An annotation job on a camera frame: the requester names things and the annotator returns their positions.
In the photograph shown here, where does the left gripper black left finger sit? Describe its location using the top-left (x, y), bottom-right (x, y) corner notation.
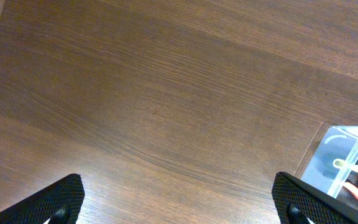
top-left (0, 174), bottom-right (85, 224)

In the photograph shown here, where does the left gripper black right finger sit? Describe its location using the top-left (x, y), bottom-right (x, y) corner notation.
top-left (272, 172), bottom-right (358, 224)

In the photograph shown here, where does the file yellow black handle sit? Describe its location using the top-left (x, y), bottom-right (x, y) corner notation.
top-left (333, 159), bottom-right (358, 173)

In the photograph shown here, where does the clear plastic container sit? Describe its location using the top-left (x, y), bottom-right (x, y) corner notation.
top-left (296, 124), bottom-right (358, 210)

